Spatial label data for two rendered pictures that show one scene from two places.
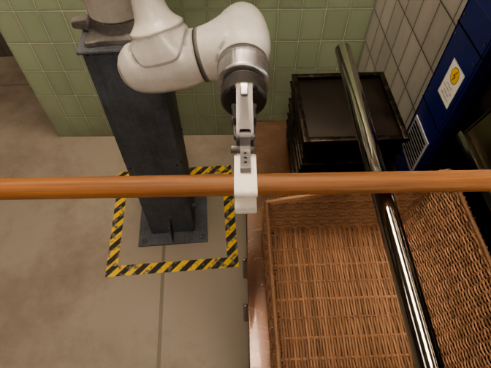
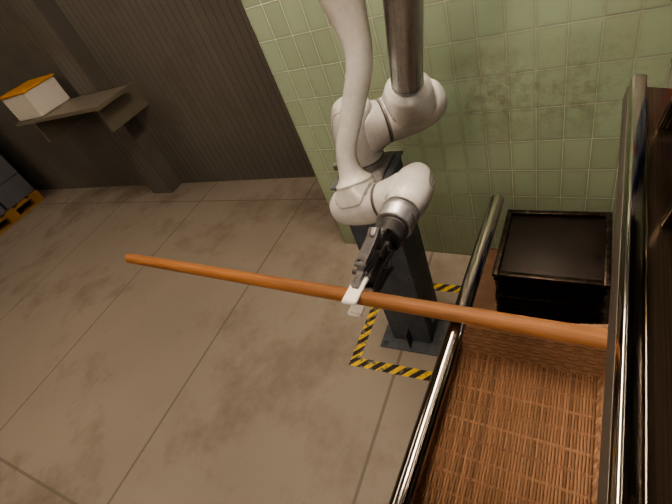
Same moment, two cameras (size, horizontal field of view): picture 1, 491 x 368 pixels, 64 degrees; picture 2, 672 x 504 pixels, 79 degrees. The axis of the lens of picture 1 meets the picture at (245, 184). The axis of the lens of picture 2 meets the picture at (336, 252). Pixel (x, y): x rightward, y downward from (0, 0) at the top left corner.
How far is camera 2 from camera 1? 0.44 m
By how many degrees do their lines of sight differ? 32
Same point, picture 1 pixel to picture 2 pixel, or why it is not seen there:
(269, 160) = (488, 287)
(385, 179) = (447, 309)
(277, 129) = not seen: hidden behind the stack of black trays
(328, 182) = (406, 305)
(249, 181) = (354, 294)
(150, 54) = (343, 200)
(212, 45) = (381, 196)
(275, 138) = not seen: hidden behind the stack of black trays
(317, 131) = (511, 266)
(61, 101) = not seen: hidden behind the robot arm
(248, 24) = (407, 182)
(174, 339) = (388, 435)
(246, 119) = (365, 253)
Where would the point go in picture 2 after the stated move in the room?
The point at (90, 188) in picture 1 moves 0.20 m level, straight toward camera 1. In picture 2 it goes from (274, 283) to (274, 358)
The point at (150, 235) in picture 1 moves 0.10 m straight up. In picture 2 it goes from (392, 338) to (388, 327)
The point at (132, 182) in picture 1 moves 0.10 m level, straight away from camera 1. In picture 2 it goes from (294, 284) to (299, 252)
